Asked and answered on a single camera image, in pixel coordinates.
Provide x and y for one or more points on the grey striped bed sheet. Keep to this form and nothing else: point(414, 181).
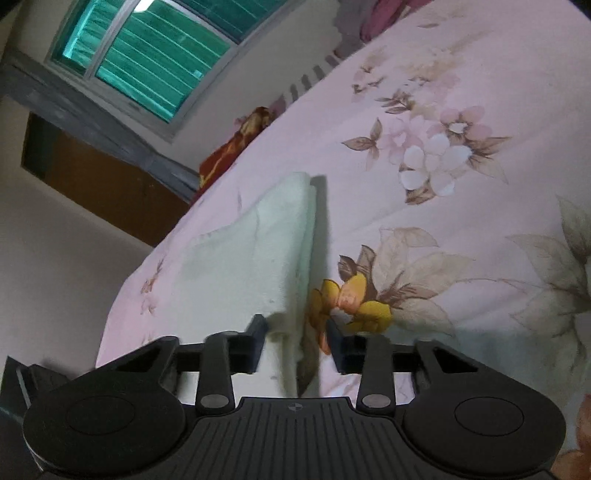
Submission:
point(309, 81)

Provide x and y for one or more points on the small white cloth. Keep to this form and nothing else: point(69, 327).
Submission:
point(258, 258)

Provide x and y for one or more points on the red patterned pillow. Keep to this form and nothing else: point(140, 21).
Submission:
point(221, 157)

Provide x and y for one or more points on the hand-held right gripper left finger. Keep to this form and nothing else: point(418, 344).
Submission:
point(257, 346)

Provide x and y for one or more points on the grey curtain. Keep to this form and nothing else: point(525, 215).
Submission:
point(92, 120)

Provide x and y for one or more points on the pile of folded clothes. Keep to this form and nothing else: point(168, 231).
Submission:
point(392, 14)

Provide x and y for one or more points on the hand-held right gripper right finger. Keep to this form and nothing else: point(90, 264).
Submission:
point(336, 346)

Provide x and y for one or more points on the pink floral blanket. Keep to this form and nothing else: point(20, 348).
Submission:
point(461, 207)

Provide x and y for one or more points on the window with green glass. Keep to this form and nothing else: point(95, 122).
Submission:
point(152, 60)

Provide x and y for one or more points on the brown wooden door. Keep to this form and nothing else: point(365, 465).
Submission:
point(106, 184)

